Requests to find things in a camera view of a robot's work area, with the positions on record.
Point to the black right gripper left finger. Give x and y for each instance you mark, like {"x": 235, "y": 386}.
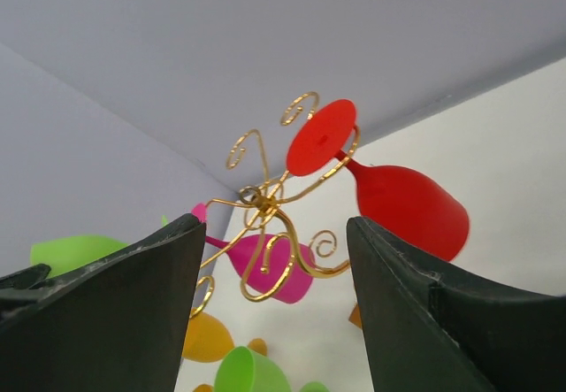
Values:
{"x": 117, "y": 324}

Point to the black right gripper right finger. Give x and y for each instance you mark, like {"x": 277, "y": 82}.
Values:
{"x": 429, "y": 325}

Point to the green wine glass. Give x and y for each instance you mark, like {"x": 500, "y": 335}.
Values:
{"x": 75, "y": 256}
{"x": 245, "y": 370}

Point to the red plastic wine glass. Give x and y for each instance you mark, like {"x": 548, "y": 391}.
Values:
{"x": 404, "y": 201}

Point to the pink plastic wine glass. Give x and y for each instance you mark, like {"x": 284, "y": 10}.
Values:
{"x": 267, "y": 264}

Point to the orange wine glass left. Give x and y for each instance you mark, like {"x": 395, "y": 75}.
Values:
{"x": 355, "y": 317}

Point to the orange wine glass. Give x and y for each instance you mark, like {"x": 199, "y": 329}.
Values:
{"x": 355, "y": 317}
{"x": 207, "y": 339}

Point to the orange wine glass front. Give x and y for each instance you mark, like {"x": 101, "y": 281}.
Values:
{"x": 207, "y": 339}

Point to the gold wire wine glass rack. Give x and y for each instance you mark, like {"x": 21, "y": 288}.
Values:
{"x": 273, "y": 193}

